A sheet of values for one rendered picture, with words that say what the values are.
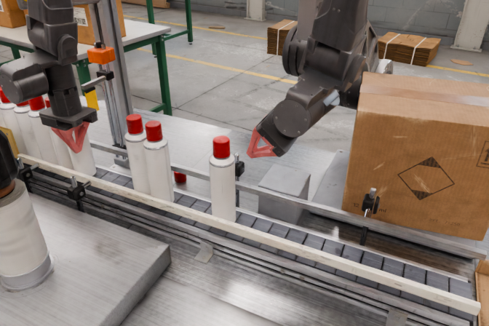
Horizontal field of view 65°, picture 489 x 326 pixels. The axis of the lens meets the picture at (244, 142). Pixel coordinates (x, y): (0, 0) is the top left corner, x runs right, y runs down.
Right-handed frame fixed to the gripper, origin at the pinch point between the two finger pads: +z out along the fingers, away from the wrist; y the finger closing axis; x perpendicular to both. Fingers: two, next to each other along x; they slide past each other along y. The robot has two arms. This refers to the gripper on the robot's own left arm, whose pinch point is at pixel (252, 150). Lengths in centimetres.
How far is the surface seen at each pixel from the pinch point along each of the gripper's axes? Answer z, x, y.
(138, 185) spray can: 28.6, -11.1, 3.7
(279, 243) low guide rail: 6.4, 16.4, 5.5
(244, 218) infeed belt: 16.0, 10.3, -1.0
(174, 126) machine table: 50, -20, -38
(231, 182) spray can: 7.9, 1.7, 2.2
